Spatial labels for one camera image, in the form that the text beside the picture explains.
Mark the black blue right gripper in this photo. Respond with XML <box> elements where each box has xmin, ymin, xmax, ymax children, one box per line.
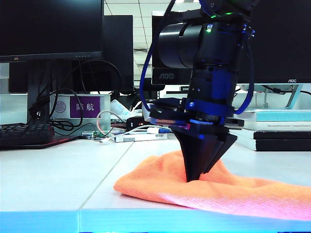
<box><xmin>149</xmin><ymin>96</ymin><xmax>245</xmax><ymax>183</ymax></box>

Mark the orange rag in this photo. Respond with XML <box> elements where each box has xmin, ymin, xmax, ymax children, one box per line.
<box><xmin>113</xmin><ymin>150</ymin><xmax>311</xmax><ymax>221</ymax></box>

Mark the blue and white flat carton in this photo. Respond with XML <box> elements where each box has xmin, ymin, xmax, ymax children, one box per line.
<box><xmin>110</xmin><ymin>132</ymin><xmax>170</xmax><ymax>143</ymax></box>

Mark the white book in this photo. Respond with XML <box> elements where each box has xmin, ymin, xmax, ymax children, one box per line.
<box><xmin>242</xmin><ymin>121</ymin><xmax>311</xmax><ymax>133</ymax></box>

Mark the teal book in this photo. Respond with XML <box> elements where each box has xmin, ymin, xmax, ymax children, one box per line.
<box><xmin>239</xmin><ymin>108</ymin><xmax>311</xmax><ymax>123</ymax></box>

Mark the black device with red light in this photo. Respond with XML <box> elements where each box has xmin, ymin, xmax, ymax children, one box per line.
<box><xmin>126</xmin><ymin>116</ymin><xmax>153</xmax><ymax>130</ymax></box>

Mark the white printed packet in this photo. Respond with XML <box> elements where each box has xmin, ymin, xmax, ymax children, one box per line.
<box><xmin>110</xmin><ymin>99</ymin><xmax>133</xmax><ymax>118</ymax></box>

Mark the silver monitor stand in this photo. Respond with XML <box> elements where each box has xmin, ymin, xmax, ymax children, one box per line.
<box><xmin>261</xmin><ymin>83</ymin><xmax>306</xmax><ymax>110</ymax></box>

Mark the green circuit board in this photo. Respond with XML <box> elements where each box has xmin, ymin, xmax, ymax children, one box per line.
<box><xmin>93</xmin><ymin>130</ymin><xmax>114</xmax><ymax>141</ymax></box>

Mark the wide black AOC monitor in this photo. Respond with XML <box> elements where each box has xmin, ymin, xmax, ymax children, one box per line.
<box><xmin>235</xmin><ymin>0</ymin><xmax>311</xmax><ymax>85</ymax></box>

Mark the white box with purple label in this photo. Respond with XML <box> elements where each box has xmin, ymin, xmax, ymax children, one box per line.
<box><xmin>50</xmin><ymin>94</ymin><xmax>111</xmax><ymax>133</ymax></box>

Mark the black monitor stand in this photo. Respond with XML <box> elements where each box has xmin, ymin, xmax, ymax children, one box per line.
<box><xmin>26</xmin><ymin>60</ymin><xmax>53</xmax><ymax>125</ymax></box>

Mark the black keyboard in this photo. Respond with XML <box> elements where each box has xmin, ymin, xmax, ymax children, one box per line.
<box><xmin>0</xmin><ymin>122</ymin><xmax>81</xmax><ymax>150</ymax></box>

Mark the large black monitor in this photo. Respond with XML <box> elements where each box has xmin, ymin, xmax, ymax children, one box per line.
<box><xmin>0</xmin><ymin>0</ymin><xmax>105</xmax><ymax>63</ymax></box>

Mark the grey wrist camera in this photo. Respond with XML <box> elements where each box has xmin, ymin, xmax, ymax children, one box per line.
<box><xmin>141</xmin><ymin>103</ymin><xmax>158</xmax><ymax>122</ymax></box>

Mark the black cable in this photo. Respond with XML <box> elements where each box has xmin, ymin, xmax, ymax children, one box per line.
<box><xmin>79</xmin><ymin>59</ymin><xmax>122</xmax><ymax>95</ymax></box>
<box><xmin>28</xmin><ymin>88</ymin><xmax>85</xmax><ymax>133</ymax></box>
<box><xmin>262</xmin><ymin>84</ymin><xmax>311</xmax><ymax>96</ymax></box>

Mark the white lightning cable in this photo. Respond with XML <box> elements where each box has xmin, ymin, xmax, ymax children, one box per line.
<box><xmin>99</xmin><ymin>127</ymin><xmax>152</xmax><ymax>145</ymax></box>

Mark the grey looped cable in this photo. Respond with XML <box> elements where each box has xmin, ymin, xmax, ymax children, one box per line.
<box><xmin>96</xmin><ymin>110</ymin><xmax>127</xmax><ymax>136</ymax></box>

